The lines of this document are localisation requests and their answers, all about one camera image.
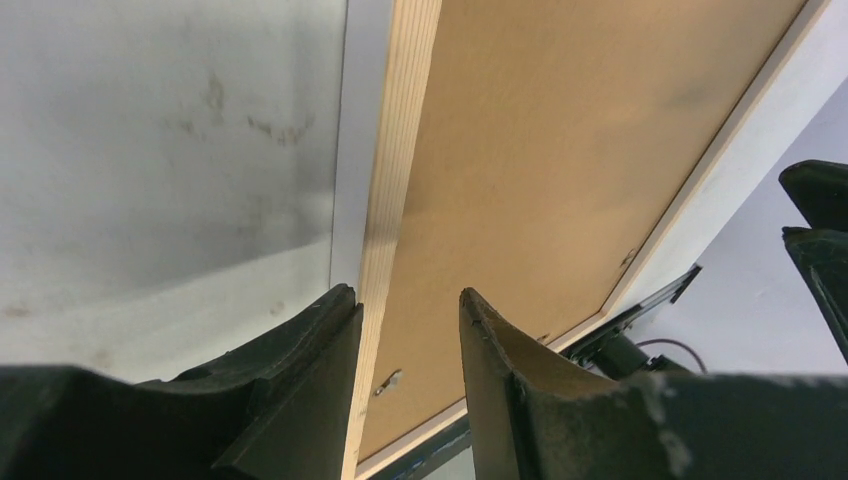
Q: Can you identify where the brown cardboard backing board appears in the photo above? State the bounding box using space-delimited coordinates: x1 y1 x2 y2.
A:
357 0 811 463

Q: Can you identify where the white wooden picture frame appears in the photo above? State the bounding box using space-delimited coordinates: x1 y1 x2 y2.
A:
327 0 848 480

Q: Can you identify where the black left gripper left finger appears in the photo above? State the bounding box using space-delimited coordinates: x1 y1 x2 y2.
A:
1 284 363 479

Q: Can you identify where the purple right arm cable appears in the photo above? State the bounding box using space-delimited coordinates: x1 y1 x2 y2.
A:
635 337 709 376

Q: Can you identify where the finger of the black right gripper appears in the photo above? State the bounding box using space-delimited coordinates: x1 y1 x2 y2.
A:
779 159 847 232
782 227 847 360

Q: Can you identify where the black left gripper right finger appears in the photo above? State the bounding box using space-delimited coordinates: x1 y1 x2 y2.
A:
458 288 847 479

